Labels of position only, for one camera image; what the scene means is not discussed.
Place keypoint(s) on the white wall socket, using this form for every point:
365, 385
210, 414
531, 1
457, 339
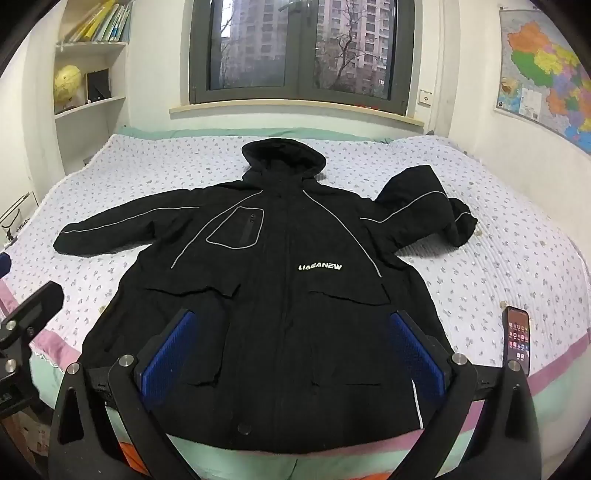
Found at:
425, 98

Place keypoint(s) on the colourful wall map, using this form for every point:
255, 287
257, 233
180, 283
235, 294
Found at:
541, 77

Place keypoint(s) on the white bookshelf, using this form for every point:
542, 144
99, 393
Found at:
82, 131

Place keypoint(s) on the black smartphone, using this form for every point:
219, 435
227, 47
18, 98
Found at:
517, 338

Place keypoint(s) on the white floral bed quilt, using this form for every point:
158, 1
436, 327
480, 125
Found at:
515, 256

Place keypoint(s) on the green bed sheet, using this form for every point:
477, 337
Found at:
295, 133

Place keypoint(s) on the black box on shelf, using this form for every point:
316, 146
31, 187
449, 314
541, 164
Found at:
97, 85

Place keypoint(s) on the yellow globe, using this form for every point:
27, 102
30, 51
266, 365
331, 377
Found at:
67, 88

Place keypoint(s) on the dark framed window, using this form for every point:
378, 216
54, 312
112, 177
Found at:
357, 53

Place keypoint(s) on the row of books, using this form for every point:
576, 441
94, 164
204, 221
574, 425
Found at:
96, 22

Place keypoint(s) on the black hooded jacket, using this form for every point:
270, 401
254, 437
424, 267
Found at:
293, 284

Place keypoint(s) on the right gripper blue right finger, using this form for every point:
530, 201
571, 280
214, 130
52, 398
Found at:
424, 357

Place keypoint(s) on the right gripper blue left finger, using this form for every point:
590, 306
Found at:
160, 361

